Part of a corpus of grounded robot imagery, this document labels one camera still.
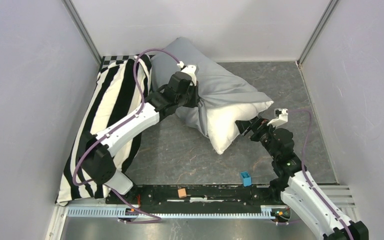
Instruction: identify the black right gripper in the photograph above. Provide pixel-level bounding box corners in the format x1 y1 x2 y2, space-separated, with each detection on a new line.
234 114 278 160

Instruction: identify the grey pillowcase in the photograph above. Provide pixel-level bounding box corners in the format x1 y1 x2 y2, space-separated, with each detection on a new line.
151 37 273 137

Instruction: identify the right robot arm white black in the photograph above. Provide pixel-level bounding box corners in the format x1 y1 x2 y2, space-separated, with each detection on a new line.
235 116 369 240

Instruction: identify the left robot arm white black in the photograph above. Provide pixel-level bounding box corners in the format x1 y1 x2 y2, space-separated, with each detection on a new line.
78 64 200 204

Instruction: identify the black white striped pillow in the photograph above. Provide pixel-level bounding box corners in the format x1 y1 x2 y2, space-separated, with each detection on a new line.
55 54 152 206

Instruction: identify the blue small box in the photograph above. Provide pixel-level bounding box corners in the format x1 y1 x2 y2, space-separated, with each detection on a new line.
240 171 252 187

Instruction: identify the checkerboard calibration board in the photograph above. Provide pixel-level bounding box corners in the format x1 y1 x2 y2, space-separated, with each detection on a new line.
99 55 135 72

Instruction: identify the orange small cube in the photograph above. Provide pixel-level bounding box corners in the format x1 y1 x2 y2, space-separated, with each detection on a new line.
177 188 187 199

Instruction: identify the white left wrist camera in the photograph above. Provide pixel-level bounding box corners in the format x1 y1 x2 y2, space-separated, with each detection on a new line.
176 61 199 86

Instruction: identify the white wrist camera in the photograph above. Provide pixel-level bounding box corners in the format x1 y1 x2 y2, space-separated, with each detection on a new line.
176 61 199 86
267 108 289 128

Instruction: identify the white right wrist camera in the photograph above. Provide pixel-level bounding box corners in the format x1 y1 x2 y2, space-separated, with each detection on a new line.
267 108 289 128

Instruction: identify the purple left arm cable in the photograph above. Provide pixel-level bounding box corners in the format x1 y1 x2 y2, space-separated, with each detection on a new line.
72 48 184 225

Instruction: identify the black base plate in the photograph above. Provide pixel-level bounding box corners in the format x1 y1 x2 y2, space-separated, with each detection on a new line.
124 184 284 214

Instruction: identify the left aluminium corner post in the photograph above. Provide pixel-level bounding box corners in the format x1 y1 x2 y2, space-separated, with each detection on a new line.
61 0 102 65

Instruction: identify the aluminium corner post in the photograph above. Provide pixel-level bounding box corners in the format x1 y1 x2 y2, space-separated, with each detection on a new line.
61 0 102 65
296 0 340 69

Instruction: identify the white toothed rail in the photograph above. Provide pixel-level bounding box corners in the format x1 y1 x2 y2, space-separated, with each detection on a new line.
66 205 279 220

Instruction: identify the right aluminium corner post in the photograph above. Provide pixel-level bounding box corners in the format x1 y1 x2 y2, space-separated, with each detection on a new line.
296 0 340 69

